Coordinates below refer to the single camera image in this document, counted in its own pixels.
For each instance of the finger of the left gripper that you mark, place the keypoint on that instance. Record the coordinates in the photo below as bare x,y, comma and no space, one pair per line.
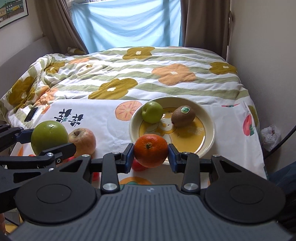
47,157
10,136

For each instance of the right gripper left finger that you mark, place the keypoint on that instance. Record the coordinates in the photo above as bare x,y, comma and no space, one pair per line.
110,166

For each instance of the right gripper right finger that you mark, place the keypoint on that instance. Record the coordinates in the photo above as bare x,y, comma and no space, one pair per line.
191,165

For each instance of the green apple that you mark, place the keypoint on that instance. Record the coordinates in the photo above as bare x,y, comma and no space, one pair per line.
152,112
48,134

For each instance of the red cherry tomato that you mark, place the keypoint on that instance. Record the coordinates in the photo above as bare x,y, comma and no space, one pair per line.
95,176
137,167

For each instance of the large yellowish red apple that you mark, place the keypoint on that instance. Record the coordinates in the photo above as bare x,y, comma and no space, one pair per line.
84,140

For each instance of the large orange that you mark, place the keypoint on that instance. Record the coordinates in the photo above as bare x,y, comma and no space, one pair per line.
151,150

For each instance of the brown kiwi with sticker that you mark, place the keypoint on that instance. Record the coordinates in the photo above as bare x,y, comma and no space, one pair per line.
182,116

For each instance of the black smartphone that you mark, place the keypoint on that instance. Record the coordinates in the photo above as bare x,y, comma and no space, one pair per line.
31,114

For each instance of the yellow cartoon ceramic plate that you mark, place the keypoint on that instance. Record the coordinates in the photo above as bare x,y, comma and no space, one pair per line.
197,137

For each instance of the white fruit print cloth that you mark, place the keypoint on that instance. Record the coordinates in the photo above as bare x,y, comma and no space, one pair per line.
236,136

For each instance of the white plastic bag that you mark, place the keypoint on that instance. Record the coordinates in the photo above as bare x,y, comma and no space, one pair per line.
271,137

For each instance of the floral striped quilt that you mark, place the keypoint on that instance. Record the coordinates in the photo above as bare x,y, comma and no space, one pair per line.
138,73

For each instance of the brown curtain left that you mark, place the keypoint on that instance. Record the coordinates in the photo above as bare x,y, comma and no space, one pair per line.
58,27

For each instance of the brown curtain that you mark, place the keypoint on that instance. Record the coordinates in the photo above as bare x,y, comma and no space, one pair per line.
58,27
205,24

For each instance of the light blue window cloth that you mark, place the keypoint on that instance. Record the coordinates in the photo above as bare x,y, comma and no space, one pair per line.
103,25

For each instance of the brown curtain right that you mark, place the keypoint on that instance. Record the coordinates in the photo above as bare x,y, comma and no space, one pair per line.
205,24

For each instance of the framed wall picture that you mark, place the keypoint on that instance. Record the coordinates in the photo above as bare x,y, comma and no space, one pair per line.
12,10

